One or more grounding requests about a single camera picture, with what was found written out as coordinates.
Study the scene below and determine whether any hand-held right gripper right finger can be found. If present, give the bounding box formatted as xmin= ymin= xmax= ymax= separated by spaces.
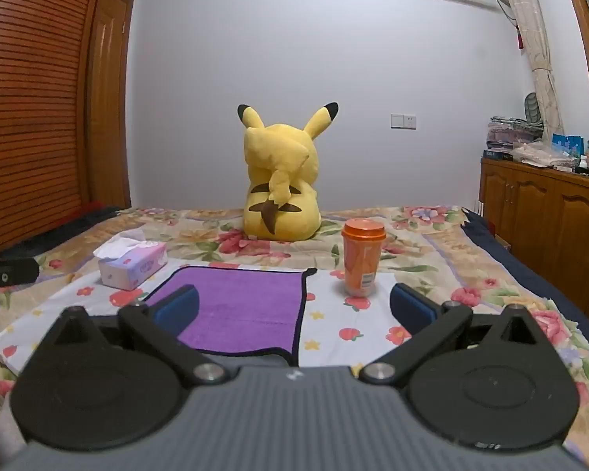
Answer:
xmin=359 ymin=282 xmax=554 ymax=385

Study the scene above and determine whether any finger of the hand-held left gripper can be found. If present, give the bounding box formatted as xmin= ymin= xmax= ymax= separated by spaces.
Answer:
xmin=0 ymin=256 xmax=41 ymax=287

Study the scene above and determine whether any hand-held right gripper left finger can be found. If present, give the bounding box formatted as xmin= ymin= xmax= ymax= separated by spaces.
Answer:
xmin=42 ymin=283 xmax=230 ymax=387

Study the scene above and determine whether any purple towel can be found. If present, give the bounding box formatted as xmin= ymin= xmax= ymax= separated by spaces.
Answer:
xmin=145 ymin=265 xmax=318 ymax=357

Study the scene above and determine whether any floral bed sheet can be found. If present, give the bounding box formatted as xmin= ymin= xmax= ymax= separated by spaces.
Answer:
xmin=0 ymin=204 xmax=589 ymax=462

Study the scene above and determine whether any tissue box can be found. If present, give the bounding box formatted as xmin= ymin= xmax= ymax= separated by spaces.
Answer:
xmin=93 ymin=236 xmax=169 ymax=290

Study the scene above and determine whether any orange lidded cup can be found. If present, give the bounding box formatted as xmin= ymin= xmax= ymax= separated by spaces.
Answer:
xmin=341 ymin=218 xmax=387 ymax=298

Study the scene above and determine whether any white flower print cloth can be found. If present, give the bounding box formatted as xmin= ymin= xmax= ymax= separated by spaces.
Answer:
xmin=0 ymin=257 xmax=414 ymax=380

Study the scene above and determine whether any wooden cabinet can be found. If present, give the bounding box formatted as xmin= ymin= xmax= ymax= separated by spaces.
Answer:
xmin=478 ymin=156 xmax=589 ymax=289

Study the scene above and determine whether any yellow plush toy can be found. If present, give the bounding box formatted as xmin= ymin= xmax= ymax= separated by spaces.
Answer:
xmin=236 ymin=101 xmax=340 ymax=243

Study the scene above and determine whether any wooden louvered wardrobe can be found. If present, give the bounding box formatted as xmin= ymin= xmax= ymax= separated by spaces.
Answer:
xmin=0 ymin=0 xmax=113 ymax=258

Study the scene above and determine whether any wooden door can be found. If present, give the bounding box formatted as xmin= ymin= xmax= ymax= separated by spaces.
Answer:
xmin=85 ymin=0 xmax=135 ymax=211

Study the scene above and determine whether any clear plastic bag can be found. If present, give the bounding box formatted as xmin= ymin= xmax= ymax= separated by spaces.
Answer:
xmin=512 ymin=140 xmax=578 ymax=170

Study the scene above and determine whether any stack of folded cloths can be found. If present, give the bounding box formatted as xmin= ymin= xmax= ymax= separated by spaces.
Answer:
xmin=485 ymin=116 xmax=545 ymax=154

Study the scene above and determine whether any blue paper bag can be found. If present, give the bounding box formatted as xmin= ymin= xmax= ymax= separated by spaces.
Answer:
xmin=551 ymin=132 xmax=588 ymax=159

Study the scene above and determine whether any grey patterned fan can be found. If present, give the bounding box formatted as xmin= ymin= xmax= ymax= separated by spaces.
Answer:
xmin=522 ymin=91 xmax=545 ymax=124

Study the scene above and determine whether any beige patterned curtain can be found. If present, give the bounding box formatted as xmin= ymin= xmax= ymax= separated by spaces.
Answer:
xmin=491 ymin=0 xmax=566 ymax=131

